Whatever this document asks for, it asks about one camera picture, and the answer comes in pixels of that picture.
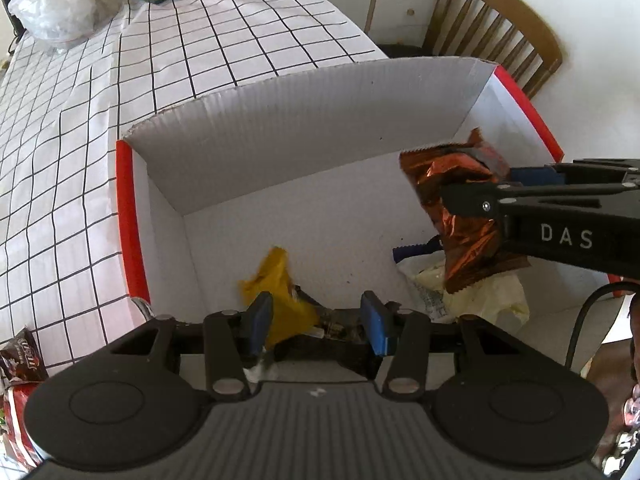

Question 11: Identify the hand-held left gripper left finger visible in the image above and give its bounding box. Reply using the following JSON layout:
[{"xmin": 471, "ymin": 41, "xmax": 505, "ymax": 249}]
[{"xmin": 107, "ymin": 290, "xmax": 276, "ymax": 402}]

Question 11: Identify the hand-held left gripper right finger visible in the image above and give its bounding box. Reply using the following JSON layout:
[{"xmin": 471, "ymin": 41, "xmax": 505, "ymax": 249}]
[{"xmin": 360, "ymin": 290, "xmax": 526, "ymax": 403}]

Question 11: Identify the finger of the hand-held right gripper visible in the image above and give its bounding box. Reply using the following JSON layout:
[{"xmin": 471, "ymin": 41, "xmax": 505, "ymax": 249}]
[
  {"xmin": 439, "ymin": 182, "xmax": 631, "ymax": 218},
  {"xmin": 509, "ymin": 159, "xmax": 640, "ymax": 187}
]

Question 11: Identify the copper foil snack packet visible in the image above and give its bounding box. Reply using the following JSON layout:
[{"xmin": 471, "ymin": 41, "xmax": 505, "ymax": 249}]
[{"xmin": 399, "ymin": 127, "xmax": 532, "ymax": 295}]

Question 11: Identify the dark blue snack packet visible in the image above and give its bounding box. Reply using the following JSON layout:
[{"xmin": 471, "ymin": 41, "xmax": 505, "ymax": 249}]
[{"xmin": 392, "ymin": 240, "xmax": 443, "ymax": 263}]

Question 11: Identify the pale yellow snack packet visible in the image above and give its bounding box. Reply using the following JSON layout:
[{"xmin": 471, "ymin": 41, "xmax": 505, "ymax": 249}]
[{"xmin": 398, "ymin": 252, "xmax": 531, "ymax": 326}]

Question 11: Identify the red cardboard box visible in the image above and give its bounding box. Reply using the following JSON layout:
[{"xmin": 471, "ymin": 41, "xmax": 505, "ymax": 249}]
[{"xmin": 116, "ymin": 56, "xmax": 640, "ymax": 361}]

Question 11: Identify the red snack packet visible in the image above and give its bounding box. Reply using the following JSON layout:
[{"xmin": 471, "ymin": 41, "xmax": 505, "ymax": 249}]
[{"xmin": 0, "ymin": 385, "xmax": 46, "ymax": 468}]

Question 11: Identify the person's right forearm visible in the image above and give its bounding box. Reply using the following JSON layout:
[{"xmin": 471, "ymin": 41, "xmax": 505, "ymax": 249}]
[{"xmin": 585, "ymin": 295, "xmax": 640, "ymax": 476}]

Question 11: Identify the wooden chair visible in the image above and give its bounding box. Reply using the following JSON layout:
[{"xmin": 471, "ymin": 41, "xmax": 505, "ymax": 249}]
[{"xmin": 375, "ymin": 0, "xmax": 563, "ymax": 101}]

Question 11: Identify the brown chocolate packet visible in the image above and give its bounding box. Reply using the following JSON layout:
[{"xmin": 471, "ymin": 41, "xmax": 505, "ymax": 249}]
[{"xmin": 0, "ymin": 327, "xmax": 48, "ymax": 386}]

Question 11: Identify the clear plastic bag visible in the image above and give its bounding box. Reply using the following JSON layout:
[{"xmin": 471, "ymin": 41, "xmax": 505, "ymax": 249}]
[{"xmin": 7, "ymin": 0, "xmax": 126, "ymax": 52}]

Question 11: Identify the black cable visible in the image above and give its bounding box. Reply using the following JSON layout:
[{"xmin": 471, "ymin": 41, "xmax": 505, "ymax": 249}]
[{"xmin": 565, "ymin": 284, "xmax": 640, "ymax": 371}]

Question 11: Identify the bead bracelet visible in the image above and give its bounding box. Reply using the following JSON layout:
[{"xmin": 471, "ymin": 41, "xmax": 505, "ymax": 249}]
[{"xmin": 602, "ymin": 385, "xmax": 640, "ymax": 476}]

